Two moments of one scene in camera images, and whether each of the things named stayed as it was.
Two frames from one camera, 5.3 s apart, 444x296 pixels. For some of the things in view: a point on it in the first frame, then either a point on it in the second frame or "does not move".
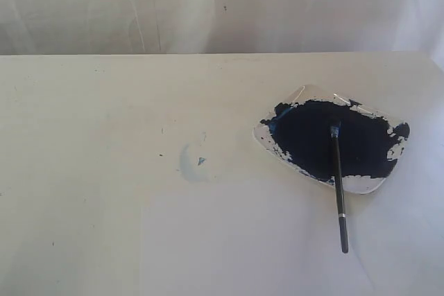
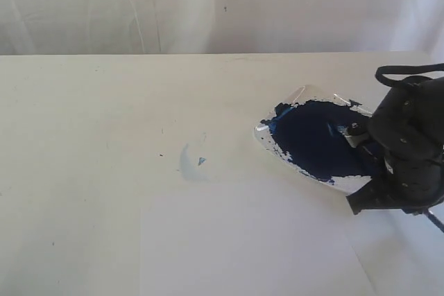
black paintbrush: x=335 y=132 → x=341 y=129
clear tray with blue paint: x=297 y=130 does not move
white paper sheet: x=255 y=240 does not move
